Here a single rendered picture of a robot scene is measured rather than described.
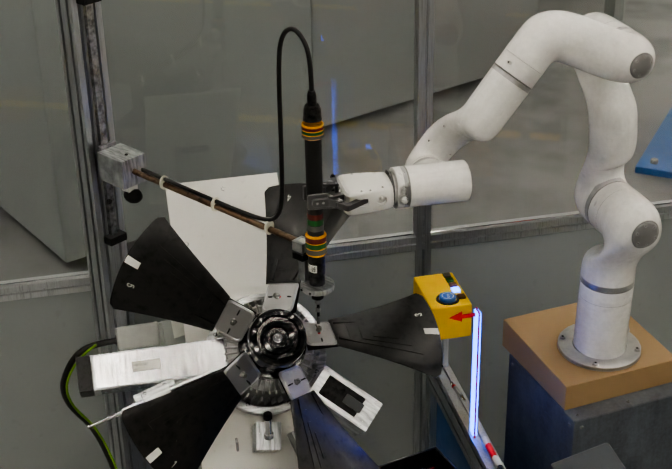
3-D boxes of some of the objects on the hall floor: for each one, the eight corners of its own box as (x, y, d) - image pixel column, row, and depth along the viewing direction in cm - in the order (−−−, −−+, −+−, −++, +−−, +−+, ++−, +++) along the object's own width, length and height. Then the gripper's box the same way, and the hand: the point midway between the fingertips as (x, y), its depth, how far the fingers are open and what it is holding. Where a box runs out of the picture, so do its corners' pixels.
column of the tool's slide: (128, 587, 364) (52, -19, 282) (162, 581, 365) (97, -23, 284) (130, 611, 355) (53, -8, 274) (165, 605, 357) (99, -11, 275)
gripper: (384, 154, 257) (296, 163, 254) (406, 188, 243) (313, 198, 239) (384, 187, 260) (297, 197, 257) (405, 222, 246) (314, 233, 243)
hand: (315, 196), depth 248 cm, fingers closed on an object, 4 cm apart
